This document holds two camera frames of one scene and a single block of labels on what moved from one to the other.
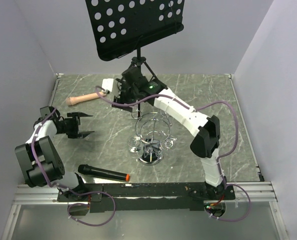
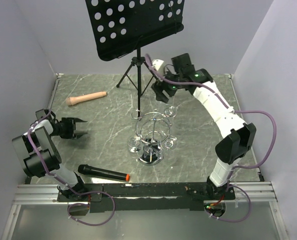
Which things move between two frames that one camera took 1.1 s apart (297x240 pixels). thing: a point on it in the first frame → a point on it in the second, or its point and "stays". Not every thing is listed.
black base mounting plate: x=146 y=197 stays
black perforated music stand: x=119 y=26 stays
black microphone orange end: x=89 y=170 stays
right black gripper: x=124 y=85 → x=160 y=95
